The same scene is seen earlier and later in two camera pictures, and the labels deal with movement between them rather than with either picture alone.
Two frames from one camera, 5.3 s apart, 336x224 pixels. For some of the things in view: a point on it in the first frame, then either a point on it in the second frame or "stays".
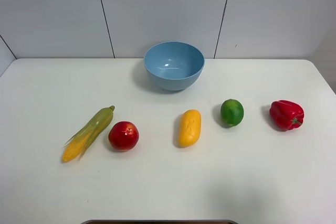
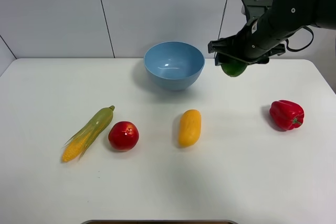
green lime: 231,113 → 233,68
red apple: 124,136 stays
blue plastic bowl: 174,65 stays
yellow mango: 190,128 stays
